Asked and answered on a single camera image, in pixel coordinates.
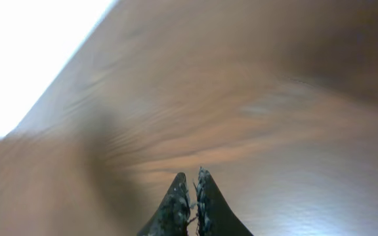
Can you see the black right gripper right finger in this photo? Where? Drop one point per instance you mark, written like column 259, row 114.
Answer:
column 215, row 217

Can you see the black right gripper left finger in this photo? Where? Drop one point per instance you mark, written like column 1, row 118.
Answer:
column 172, row 216

